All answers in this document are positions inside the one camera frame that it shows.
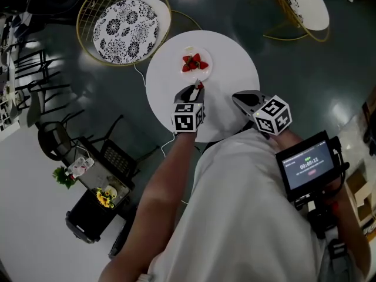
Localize black plastic crate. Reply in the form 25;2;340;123
65;191;118;244
108;209;138;260

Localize black glass side table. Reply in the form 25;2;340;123
65;115;161;214

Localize green potted plant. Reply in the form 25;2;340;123
52;165;78;190

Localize round floral cushion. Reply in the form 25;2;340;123
92;0;160;65

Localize round white table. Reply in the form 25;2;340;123
145;30;261;143

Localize white power cable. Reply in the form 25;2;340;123
134;64;189;206

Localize clear plastic bottle red label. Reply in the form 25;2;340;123
65;163;88;179
75;156;95;170

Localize white plate of strawberries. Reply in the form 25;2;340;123
179;46;213;83

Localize person's white shirt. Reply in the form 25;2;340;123
146;127;327;282

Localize black monitor screen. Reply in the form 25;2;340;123
275;130;350;202

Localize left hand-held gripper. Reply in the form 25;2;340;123
171;79;206;134

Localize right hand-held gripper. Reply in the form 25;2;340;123
231;90;293;136

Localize black metal chair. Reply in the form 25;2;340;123
37;109;86;162

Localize sunflower pot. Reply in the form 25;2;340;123
96;185;118;209

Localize person's left forearm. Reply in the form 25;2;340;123
98;132;203;282

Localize gold wire chair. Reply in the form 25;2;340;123
263;0;330;43
76;0;202;67

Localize open cardboard box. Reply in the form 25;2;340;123
346;169;376;226

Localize person's right forearm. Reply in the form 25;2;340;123
270;127;372;282

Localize grey bag strap with buckle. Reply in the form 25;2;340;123
318;238;359;282

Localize black monitor mount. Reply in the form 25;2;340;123
293;192;341;240

